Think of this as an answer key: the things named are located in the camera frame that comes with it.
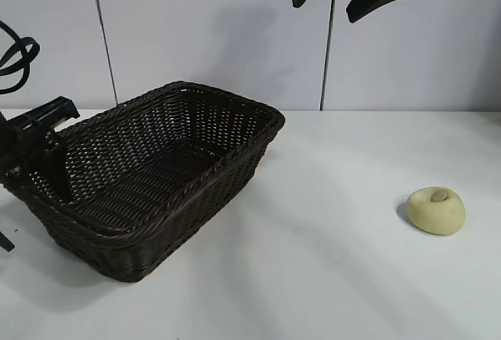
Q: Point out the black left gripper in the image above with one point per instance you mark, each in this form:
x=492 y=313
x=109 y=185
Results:
x=35 y=128

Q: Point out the dark brown wicker basket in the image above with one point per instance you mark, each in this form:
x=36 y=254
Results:
x=156 y=183

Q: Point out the pale yellow egg yolk pastry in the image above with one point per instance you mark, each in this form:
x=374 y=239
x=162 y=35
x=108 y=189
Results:
x=434 y=214

